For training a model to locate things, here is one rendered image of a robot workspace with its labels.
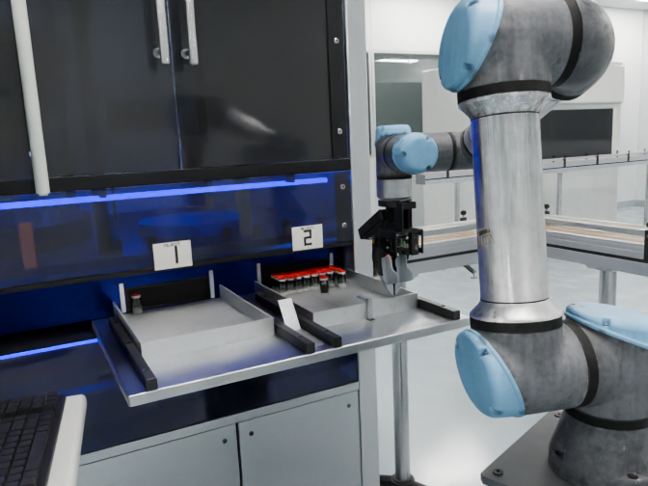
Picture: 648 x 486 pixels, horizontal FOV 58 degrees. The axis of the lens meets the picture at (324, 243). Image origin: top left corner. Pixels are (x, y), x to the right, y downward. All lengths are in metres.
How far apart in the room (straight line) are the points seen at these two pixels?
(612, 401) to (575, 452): 0.09
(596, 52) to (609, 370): 0.40
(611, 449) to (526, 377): 0.17
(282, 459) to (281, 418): 0.11
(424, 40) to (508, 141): 6.81
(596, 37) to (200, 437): 1.19
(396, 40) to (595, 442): 6.66
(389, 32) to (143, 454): 6.29
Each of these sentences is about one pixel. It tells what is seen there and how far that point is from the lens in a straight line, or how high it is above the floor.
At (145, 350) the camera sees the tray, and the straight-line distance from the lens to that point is 1.13.
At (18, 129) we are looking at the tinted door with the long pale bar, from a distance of 1.33.
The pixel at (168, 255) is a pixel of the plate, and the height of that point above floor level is 1.02.
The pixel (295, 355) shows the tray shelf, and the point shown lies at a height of 0.88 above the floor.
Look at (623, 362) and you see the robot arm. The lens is 0.84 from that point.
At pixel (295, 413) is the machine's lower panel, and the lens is 1.60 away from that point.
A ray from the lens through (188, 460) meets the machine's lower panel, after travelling 1.54.
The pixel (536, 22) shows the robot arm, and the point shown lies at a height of 1.39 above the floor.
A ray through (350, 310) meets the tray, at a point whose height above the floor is 0.91.
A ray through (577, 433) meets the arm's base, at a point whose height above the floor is 0.86.
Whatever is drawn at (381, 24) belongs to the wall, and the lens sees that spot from 7.22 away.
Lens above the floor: 1.26
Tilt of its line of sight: 10 degrees down
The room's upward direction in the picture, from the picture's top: 3 degrees counter-clockwise
